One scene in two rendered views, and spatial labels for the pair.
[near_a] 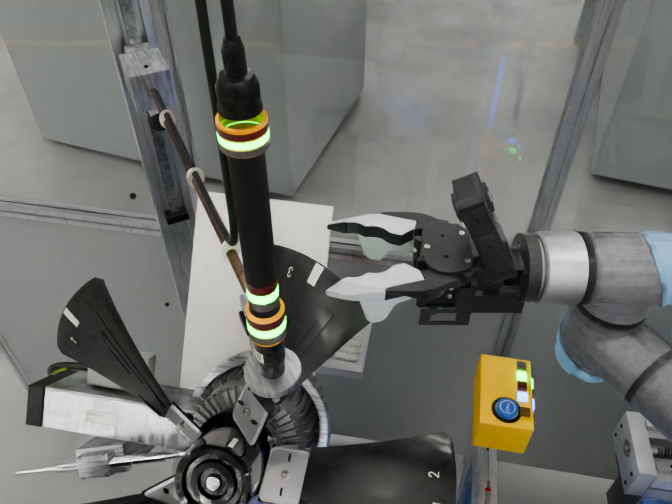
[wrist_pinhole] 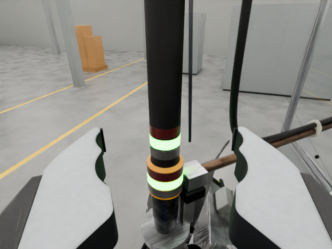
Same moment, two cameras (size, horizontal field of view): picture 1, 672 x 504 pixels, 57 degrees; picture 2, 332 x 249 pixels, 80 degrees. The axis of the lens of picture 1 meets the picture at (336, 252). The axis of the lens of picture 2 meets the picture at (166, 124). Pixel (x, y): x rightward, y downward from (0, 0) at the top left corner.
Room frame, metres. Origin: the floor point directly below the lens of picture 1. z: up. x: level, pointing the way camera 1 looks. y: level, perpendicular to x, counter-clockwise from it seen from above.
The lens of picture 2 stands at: (0.44, -0.11, 1.72)
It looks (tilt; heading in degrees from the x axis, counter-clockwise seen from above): 27 degrees down; 89
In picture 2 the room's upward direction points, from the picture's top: straight up
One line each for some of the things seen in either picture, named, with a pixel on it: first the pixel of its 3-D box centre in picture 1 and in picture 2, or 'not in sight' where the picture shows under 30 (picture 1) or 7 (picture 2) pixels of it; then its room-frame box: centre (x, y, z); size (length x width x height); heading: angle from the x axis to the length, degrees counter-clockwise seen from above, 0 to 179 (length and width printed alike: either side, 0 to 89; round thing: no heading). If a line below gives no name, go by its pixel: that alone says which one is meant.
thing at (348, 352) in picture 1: (331, 343); not in sight; (0.93, 0.01, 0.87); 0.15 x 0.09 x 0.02; 77
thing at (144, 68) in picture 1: (147, 78); not in sight; (1.01, 0.34, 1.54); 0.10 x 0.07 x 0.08; 25
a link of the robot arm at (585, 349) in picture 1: (608, 340); not in sight; (0.42, -0.31, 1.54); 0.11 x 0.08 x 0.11; 31
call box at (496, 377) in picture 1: (501, 404); not in sight; (0.66, -0.33, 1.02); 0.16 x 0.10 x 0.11; 170
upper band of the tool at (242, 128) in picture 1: (243, 132); not in sight; (0.44, 0.08, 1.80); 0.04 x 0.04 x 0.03
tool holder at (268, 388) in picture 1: (267, 344); (171, 202); (0.45, 0.08, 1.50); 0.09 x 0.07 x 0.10; 25
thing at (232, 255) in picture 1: (194, 177); (314, 130); (0.72, 0.21, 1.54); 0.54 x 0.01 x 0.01; 25
